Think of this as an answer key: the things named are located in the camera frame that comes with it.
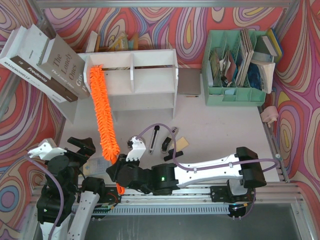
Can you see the white brown Fredonia book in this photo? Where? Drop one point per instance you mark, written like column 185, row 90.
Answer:
column 22, row 53

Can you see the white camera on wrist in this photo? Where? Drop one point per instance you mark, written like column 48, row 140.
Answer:
column 137, row 149
column 46, row 150

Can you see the yellow blue calculator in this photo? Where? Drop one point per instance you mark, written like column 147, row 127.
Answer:
column 95, row 166

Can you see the green desk organizer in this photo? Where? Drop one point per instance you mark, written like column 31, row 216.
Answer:
column 225, row 69

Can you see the white wooden bookshelf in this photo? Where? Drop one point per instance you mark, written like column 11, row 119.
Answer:
column 137, row 80

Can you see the grey blue yellow books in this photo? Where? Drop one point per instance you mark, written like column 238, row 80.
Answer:
column 268, row 43

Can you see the open white paperback book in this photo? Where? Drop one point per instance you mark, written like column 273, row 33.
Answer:
column 261, row 75

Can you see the brown Lonely Ones book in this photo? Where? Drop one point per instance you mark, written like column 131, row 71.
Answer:
column 64, row 65

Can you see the aluminium rail with mounts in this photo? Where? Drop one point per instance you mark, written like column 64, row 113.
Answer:
column 275, row 193

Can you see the books behind shelf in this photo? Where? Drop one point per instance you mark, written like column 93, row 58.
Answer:
column 121, row 43

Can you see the pink pig figurine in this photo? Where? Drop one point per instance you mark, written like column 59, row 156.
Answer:
column 269, row 115

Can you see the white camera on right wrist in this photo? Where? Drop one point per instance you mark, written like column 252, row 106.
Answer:
column 137, row 149

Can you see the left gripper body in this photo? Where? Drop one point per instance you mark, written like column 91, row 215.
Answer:
column 77, row 152

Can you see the orange microfiber duster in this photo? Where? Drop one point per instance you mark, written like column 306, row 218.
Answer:
column 103, row 112

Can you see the black vacuum nozzle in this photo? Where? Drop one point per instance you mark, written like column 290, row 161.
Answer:
column 169, row 155

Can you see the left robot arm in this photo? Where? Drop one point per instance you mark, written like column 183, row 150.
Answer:
column 64, row 209

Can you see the white camera on left wrist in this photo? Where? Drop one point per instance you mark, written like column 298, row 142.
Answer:
column 46, row 150

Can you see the yellow sticky note pad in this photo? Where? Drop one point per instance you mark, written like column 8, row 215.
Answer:
column 181, row 144

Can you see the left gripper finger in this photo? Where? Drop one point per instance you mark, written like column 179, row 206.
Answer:
column 87, row 151
column 81, row 143

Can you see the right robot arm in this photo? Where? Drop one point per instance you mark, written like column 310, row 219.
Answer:
column 242, row 170

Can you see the white black utility knife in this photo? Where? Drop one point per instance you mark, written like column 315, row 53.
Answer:
column 153, row 139

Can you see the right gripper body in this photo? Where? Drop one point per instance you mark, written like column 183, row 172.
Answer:
column 117, row 172

